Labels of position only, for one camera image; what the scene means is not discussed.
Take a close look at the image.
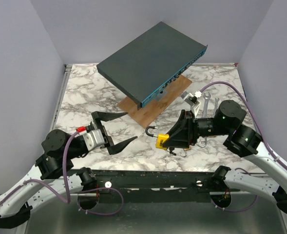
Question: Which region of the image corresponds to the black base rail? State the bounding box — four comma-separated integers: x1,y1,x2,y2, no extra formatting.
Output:
57,169,263,203

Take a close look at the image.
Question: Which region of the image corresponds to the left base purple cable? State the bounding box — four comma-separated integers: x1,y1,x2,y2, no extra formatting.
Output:
77,186,124,216

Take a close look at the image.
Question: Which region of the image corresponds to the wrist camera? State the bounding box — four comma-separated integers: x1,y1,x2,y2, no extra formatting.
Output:
77,126,105,152
181,91,203,117

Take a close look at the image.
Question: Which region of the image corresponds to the large brass padlock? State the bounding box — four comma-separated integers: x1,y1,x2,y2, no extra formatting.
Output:
196,136,216,148

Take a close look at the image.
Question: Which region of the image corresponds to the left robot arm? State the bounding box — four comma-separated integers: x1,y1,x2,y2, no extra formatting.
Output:
0,111,136,229

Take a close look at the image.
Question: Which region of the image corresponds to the yellow padlock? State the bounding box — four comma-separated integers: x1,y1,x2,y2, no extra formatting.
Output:
145,126,169,151

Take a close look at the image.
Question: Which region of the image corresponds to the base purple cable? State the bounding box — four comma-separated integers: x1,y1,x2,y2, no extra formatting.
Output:
77,186,124,216
210,195,259,213

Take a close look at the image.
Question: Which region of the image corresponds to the wooden board stand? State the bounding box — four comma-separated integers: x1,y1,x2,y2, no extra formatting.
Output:
117,75,192,129

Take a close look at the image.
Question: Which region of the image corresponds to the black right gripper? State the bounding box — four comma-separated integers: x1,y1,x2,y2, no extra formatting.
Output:
161,109,230,148

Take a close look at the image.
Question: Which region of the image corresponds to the large silver wrench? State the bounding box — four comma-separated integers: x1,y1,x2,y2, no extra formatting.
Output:
202,92,211,118

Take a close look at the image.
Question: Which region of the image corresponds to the dark network switch box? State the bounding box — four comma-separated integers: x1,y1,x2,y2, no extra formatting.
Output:
96,22,207,109

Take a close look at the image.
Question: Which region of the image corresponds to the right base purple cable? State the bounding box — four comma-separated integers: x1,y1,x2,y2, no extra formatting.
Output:
210,195,259,213

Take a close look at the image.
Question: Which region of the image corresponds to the small silver wrench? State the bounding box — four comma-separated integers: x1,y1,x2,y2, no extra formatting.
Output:
213,97,220,115

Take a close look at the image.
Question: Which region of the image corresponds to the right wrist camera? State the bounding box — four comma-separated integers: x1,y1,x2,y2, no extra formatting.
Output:
181,91,203,117

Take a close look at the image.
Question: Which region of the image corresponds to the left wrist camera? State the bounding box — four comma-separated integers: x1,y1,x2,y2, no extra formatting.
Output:
77,126,105,152

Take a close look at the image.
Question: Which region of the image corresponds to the small brass padlock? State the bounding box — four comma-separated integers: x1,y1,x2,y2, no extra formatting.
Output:
180,148,191,158

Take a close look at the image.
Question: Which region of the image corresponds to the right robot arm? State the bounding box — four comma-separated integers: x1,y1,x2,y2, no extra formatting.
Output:
162,100,287,214

